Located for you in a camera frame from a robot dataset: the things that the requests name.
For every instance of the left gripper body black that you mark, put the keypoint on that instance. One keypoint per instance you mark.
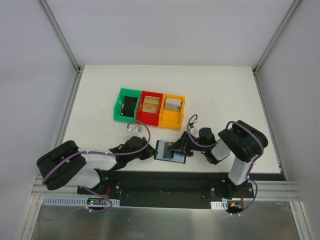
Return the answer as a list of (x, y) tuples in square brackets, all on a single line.
[(145, 150)]

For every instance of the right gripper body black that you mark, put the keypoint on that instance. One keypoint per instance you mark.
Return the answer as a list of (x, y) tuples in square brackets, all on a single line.
[(184, 144)]

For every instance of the black leather card holder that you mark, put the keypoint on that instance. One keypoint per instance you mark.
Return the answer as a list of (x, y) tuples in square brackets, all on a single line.
[(178, 157)]

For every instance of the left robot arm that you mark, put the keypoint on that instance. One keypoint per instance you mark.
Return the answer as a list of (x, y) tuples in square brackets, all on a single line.
[(69, 164)]

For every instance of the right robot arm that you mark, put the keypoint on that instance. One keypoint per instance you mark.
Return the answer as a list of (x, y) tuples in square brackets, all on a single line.
[(238, 138)]

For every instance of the black cards in green bin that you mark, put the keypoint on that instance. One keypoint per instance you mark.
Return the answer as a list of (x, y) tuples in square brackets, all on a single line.
[(128, 106)]

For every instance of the white cards in orange bin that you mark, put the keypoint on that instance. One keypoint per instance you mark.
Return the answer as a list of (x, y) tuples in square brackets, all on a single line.
[(173, 104)]

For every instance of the wooden cards in red bin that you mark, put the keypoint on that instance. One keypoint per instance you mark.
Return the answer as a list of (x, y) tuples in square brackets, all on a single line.
[(150, 104)]

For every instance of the orange plastic bin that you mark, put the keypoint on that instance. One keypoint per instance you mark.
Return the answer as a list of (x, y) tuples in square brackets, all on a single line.
[(169, 118)]

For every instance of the red plastic bin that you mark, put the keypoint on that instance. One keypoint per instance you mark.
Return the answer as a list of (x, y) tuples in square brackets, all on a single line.
[(148, 118)]

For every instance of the green plastic bin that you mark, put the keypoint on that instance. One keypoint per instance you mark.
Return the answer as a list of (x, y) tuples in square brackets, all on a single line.
[(118, 105)]

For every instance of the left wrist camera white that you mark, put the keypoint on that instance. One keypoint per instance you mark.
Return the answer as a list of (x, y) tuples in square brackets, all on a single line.
[(136, 131)]

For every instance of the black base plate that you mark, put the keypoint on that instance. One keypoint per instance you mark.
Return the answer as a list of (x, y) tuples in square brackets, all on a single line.
[(154, 189)]

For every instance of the right white cable duct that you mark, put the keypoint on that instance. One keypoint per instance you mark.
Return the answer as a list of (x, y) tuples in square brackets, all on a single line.
[(219, 205)]

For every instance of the white cable duct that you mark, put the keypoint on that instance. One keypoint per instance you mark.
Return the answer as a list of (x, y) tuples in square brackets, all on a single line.
[(69, 201), (219, 205)]

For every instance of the left white cable duct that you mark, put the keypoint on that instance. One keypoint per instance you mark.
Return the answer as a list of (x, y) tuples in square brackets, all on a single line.
[(69, 201)]

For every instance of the aluminium front rail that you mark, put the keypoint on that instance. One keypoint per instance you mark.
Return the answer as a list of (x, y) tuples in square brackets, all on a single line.
[(287, 191)]

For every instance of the left aluminium frame post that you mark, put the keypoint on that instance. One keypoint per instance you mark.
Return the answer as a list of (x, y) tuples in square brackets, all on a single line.
[(59, 34)]

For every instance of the aluminium frame post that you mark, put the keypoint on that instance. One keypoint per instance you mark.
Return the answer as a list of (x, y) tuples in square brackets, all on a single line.
[(277, 34), (59, 34)]

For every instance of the right aluminium frame post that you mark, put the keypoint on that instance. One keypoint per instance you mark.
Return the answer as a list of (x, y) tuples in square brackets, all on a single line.
[(277, 34)]

